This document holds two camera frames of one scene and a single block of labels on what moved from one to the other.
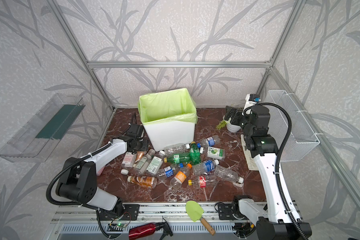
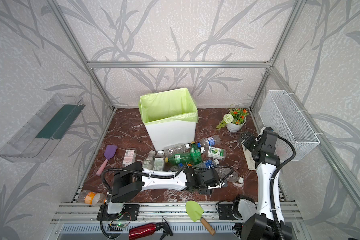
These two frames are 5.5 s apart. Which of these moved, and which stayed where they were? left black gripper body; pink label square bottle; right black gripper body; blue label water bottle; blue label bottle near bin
Moved: left black gripper body; right black gripper body
Stayed: blue label water bottle; pink label square bottle; blue label bottle near bin
